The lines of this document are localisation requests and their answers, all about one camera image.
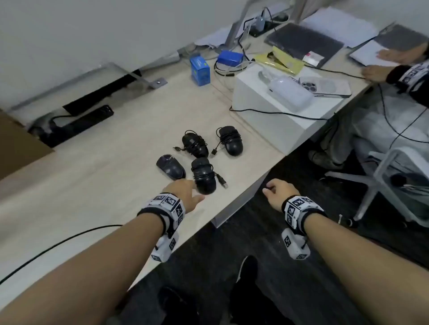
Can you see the person's right hand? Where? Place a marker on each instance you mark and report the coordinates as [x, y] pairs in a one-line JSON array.
[[281, 196]]

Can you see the person's left hand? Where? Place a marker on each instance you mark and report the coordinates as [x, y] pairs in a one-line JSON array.
[[182, 194]]

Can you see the person's left thumb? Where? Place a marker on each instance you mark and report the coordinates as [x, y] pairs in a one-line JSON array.
[[197, 201]]

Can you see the person's right thumb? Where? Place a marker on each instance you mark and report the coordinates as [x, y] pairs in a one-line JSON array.
[[267, 194]]

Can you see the person's left forearm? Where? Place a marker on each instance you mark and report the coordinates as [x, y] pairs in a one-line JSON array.
[[83, 274]]

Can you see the person's right forearm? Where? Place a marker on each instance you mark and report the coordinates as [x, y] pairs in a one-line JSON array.
[[368, 268]]

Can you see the large white box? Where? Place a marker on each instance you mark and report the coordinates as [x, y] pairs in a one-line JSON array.
[[268, 117]]

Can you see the person's black right shoe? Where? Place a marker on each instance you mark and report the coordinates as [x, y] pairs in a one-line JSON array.
[[246, 291]]

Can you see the person's black shoe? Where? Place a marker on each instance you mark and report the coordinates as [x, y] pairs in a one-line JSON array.
[[246, 291], [174, 306]]

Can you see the white translucent power bank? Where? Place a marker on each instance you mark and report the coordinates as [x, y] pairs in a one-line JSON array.
[[291, 93]]

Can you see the person's black left shoe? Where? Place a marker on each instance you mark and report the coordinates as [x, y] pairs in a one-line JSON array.
[[174, 306]]

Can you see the white smartphone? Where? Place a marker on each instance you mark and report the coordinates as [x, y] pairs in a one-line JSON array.
[[330, 87]]

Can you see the white office chair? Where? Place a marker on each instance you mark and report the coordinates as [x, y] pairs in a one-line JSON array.
[[395, 187]]

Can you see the small blue carton box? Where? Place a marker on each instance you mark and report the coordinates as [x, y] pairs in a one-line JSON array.
[[200, 71]]

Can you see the yellow packet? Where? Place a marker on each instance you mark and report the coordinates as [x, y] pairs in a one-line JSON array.
[[285, 62]]

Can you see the blue battery pack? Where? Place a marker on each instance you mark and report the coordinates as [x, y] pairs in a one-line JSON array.
[[230, 58]]

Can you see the long black power strip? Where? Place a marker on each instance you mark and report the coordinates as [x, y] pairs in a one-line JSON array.
[[77, 125]]

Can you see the dark grey laptop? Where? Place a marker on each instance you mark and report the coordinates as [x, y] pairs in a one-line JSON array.
[[303, 42]]

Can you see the grey metal monitor stand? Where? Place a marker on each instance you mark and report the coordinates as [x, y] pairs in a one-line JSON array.
[[231, 30]]

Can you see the grey clipboard with paper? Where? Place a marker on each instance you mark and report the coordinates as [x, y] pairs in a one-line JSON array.
[[368, 53]]

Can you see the stack of white papers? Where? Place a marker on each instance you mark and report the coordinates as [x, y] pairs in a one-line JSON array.
[[338, 25]]

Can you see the brown cardboard box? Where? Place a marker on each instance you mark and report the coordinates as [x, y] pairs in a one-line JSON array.
[[20, 147]]

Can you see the left wrist camera with markers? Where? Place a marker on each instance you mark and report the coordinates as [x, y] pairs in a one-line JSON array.
[[167, 211]]

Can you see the wrist camera with markers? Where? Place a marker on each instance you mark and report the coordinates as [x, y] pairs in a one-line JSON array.
[[298, 214], [167, 211]]

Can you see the right wrist camera with markers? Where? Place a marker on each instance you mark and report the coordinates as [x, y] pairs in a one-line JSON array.
[[298, 214]]

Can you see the glass desk divider with bracket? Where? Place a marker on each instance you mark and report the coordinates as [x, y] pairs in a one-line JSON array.
[[94, 78]]

